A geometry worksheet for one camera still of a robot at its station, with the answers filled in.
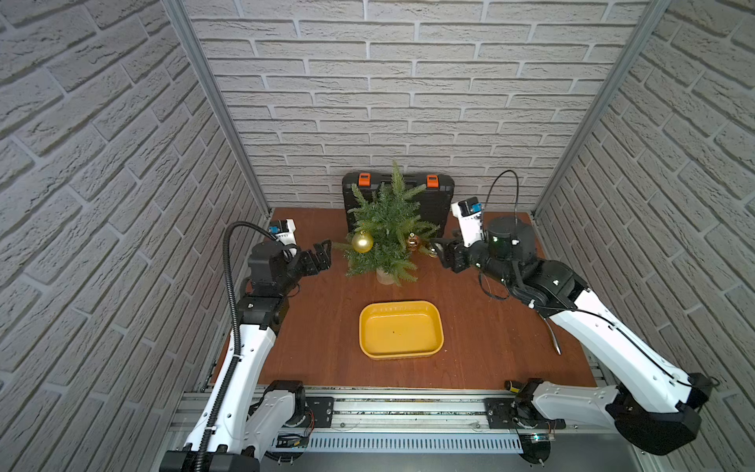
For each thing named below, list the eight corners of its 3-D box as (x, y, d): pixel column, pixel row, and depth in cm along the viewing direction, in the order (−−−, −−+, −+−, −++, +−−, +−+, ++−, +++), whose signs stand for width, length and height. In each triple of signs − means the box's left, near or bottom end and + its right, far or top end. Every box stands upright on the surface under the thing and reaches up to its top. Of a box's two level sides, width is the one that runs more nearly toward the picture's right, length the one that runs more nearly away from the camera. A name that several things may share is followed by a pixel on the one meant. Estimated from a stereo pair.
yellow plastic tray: (358, 361, 84) (356, 354, 79) (361, 309, 94) (360, 300, 89) (443, 361, 84) (447, 355, 79) (437, 309, 95) (440, 300, 90)
